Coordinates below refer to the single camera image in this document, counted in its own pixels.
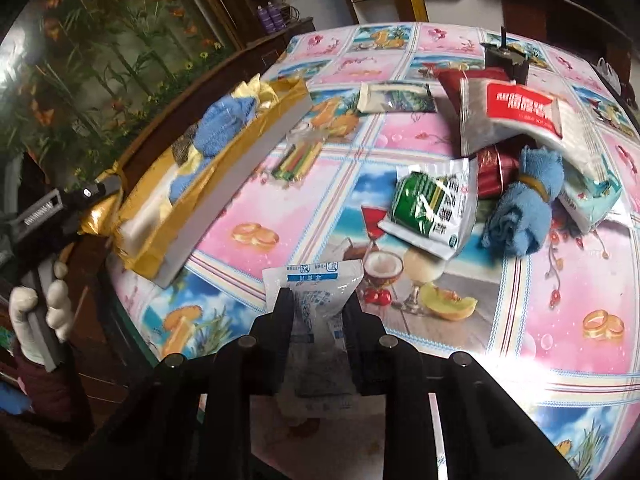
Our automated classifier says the white blue medicine sachet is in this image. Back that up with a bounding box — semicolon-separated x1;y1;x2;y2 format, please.
262;260;363;419

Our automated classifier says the green white granule sachet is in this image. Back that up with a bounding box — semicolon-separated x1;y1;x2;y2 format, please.
378;158;478;261

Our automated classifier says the brown knitted cloth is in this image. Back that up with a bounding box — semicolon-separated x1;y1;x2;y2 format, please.
171;130;195;166

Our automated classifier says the blue towel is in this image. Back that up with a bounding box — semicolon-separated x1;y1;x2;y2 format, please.
168;94;258;205
480;146;564;258

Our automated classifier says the red foil packet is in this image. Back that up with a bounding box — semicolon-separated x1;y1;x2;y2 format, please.
435;67;532;200

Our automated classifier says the white red wet wipe pack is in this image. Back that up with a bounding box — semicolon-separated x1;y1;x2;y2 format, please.
460;78;604;183

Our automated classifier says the teal cartoon tissue pack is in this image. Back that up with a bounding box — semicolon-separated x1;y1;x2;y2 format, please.
558;156;622;234

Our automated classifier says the yellow towel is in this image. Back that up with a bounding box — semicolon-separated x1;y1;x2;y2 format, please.
186;74;279;131

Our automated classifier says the white gloved left hand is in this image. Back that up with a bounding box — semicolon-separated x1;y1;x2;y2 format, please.
9;257;74;372

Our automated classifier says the yellow gold tray box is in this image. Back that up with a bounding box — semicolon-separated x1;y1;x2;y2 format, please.
80;78;311;287

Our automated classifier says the bag of coloured sticks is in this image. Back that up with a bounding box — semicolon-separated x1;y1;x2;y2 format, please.
270;132;328;186

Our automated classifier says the colourful patterned tablecloth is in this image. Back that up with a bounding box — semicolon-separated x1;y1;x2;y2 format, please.
107;23;639;479

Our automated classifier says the landscape print sachet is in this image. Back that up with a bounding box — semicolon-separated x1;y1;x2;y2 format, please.
357;81;436;114

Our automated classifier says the purple bottles pair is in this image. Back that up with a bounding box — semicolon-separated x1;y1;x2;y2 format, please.
257;1;286;35

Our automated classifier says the white plastic bag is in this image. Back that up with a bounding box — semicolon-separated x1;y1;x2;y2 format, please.
596;58;622;94

